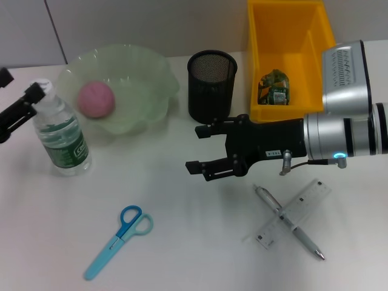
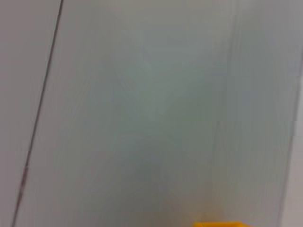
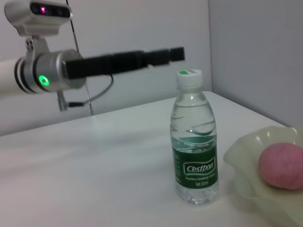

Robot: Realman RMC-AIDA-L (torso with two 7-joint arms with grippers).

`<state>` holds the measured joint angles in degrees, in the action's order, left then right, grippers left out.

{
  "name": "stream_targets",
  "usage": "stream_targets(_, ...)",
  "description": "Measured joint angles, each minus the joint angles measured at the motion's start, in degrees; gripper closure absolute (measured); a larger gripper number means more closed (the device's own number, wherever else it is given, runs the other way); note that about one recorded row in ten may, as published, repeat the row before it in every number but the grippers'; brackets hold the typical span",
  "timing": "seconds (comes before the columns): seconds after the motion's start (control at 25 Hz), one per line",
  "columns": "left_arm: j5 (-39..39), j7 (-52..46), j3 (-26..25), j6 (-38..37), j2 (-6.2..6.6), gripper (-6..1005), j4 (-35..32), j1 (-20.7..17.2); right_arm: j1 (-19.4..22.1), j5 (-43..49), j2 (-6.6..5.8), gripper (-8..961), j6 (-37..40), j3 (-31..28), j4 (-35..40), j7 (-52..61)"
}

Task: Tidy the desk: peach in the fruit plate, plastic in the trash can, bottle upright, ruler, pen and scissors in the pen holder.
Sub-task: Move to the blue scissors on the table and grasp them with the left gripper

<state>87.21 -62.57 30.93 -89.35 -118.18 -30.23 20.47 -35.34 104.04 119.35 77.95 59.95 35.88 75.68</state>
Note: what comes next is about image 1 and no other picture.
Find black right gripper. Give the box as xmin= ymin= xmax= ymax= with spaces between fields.
xmin=185 ymin=113 xmax=308 ymax=182

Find clear green-label water bottle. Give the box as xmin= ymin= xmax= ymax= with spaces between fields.
xmin=30 ymin=78 xmax=93 ymax=176

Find pink peach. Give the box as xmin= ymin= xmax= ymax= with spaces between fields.
xmin=76 ymin=81 xmax=116 ymax=119

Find green plastic wrapper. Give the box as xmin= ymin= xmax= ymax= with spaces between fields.
xmin=257 ymin=69 xmax=293 ymax=106

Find blue scissors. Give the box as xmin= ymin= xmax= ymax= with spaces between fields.
xmin=84 ymin=205 xmax=155 ymax=280

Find black mesh pen holder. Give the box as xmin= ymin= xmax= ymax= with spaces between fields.
xmin=187 ymin=50 xmax=238 ymax=124

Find pale green glass fruit plate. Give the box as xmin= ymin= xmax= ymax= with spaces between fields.
xmin=56 ymin=43 xmax=180 ymax=137

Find transparent plastic ruler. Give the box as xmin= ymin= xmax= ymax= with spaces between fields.
xmin=256 ymin=178 xmax=332 ymax=251

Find silver ballpoint pen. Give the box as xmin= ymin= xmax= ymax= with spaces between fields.
xmin=253 ymin=183 xmax=326 ymax=261

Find yellow plastic bin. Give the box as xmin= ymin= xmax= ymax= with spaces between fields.
xmin=247 ymin=0 xmax=337 ymax=122

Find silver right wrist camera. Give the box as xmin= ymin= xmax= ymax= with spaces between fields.
xmin=320 ymin=39 xmax=372 ymax=115

